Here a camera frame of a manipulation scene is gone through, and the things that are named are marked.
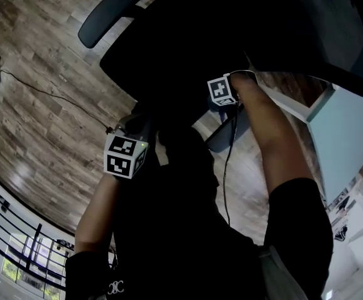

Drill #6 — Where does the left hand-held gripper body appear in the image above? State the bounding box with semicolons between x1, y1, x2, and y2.
103;124;150;179

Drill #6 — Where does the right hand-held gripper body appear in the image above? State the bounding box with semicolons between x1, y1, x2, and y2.
206;73;240;108

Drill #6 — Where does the person's right forearm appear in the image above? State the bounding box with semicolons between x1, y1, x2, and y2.
231;72;313;196

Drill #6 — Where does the person's left forearm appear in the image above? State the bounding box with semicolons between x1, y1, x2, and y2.
74;172;121;256

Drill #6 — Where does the black mesh office chair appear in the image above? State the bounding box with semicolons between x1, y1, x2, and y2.
77;0;363;154

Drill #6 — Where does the person's black-clothed body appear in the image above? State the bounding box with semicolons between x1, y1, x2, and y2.
64;126;334;300

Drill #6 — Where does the black metal railing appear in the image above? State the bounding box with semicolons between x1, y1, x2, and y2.
0;167;76;293

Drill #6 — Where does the light blue table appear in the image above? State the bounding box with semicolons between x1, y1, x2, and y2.
306;84;363;206

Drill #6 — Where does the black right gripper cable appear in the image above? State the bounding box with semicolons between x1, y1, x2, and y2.
223;100;242;226

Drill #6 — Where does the black floor cable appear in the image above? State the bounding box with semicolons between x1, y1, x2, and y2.
0;69;115;133

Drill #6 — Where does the light grey shoulder strap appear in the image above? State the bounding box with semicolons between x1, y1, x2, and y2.
259;245;307;300

